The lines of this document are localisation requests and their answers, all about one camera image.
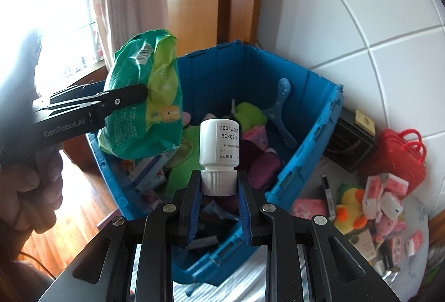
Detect pink floral tissue pack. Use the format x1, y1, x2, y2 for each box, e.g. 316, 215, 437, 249
292, 198, 329, 220

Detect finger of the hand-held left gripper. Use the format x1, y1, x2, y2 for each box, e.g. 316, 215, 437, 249
49, 83, 149, 115

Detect green plastic packet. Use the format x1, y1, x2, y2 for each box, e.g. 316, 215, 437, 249
98, 28, 183, 161

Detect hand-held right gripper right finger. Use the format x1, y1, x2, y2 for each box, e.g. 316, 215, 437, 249
236, 170, 400, 302

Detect person's left hand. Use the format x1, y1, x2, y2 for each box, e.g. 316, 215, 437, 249
0, 146, 65, 264

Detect white blue medicine box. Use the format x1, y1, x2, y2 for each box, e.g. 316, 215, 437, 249
128, 153, 174, 192

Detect yellow duck plush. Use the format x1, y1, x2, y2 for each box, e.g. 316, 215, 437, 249
334, 184, 369, 234

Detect white bottle with ribbed cap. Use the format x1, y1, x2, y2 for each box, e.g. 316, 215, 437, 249
199, 118, 241, 196

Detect red carrying case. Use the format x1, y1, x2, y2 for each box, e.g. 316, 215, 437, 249
358, 128, 427, 198

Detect small beige box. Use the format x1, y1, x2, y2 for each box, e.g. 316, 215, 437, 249
355, 110, 377, 136

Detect blue plastic crate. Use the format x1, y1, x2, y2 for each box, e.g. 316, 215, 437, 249
87, 40, 345, 287

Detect black silver long box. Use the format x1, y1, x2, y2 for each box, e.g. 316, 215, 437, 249
320, 173, 337, 220

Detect maroon cloth pouch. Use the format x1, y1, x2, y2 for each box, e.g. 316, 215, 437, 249
240, 140, 282, 189

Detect pile of pink tissue packets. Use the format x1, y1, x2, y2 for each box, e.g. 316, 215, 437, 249
362, 173, 424, 264

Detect blue plastic curved toy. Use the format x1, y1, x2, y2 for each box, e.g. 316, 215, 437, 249
259, 78, 299, 150

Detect dark gift box with handles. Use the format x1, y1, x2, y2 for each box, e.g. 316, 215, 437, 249
325, 108, 378, 172

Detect lime green plush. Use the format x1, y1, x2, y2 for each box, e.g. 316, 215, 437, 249
222, 99, 268, 133

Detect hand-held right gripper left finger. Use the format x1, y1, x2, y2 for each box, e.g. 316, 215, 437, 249
38, 170, 209, 302

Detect pink pig plush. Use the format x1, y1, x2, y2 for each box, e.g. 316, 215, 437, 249
372, 215, 400, 243

